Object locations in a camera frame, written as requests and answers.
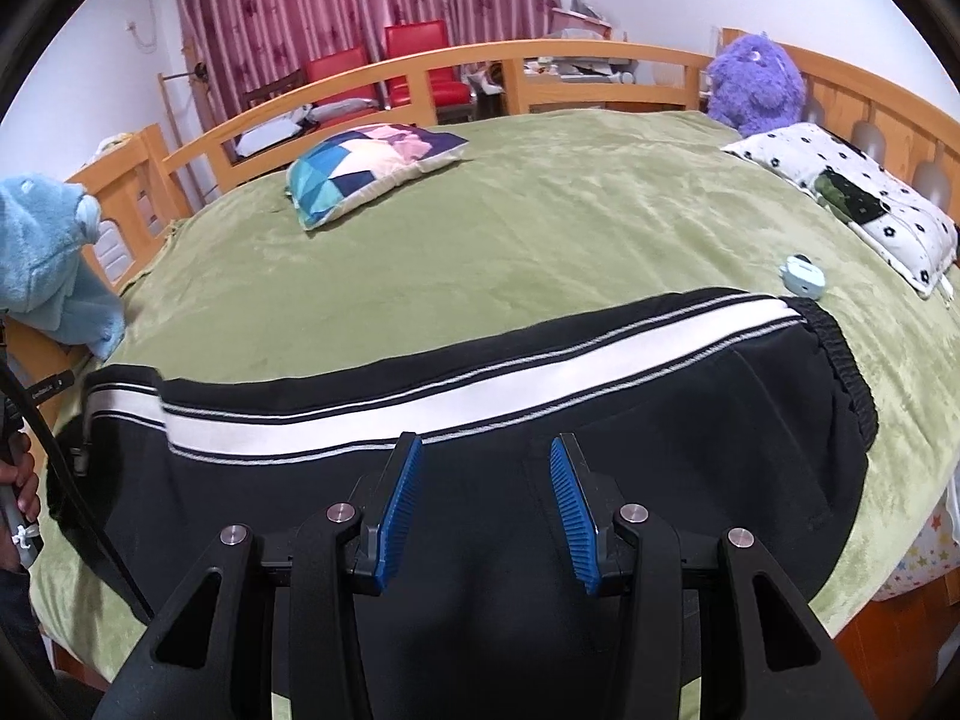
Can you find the black cable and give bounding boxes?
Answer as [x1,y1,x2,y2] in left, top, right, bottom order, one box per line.
[0,360,156,625]

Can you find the person's left hand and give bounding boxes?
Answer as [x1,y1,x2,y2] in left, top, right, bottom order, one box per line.
[0,454,42,537]

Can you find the wooden coat rack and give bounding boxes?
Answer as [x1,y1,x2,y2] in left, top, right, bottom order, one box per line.
[157,37,220,205]

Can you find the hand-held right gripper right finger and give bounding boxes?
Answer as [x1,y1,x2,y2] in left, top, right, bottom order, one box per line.
[550,433,878,720]

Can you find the star print bedsheet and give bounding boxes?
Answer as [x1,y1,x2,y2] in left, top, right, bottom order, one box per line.
[877,506,960,602]

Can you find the red patterned curtain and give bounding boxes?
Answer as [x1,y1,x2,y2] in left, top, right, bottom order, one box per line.
[171,0,563,158]

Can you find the white floral print pillow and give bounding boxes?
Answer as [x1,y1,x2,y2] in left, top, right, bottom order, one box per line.
[720,122,959,299]

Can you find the green fleece blanket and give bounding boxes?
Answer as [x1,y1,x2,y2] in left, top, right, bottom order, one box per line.
[30,109,960,720]

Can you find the cluttered desk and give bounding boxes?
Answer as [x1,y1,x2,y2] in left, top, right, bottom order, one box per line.
[461,0,657,117]

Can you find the light blue plush toy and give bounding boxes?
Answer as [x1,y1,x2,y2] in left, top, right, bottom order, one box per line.
[0,174,127,361]

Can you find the dark wooden chair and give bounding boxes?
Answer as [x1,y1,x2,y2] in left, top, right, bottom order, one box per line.
[240,69,310,119]

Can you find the wooden bed frame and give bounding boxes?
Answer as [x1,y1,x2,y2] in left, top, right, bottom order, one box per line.
[0,28,960,428]

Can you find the blue geometric patchwork pillow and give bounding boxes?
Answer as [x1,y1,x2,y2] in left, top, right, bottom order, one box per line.
[286,124,470,232]

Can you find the red chair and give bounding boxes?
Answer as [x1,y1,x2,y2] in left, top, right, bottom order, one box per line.
[384,21,473,121]
[304,45,383,128]

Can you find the small light blue device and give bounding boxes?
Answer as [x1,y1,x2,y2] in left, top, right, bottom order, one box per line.
[780,255,827,293]

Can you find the black pants with white stripe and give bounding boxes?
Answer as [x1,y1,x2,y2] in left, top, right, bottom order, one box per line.
[45,286,880,720]

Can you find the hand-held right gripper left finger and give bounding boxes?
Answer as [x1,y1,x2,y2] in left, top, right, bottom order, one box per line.
[90,431,425,720]

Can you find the purple plush toy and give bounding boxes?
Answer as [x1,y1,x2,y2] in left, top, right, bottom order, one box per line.
[705,31,807,137]

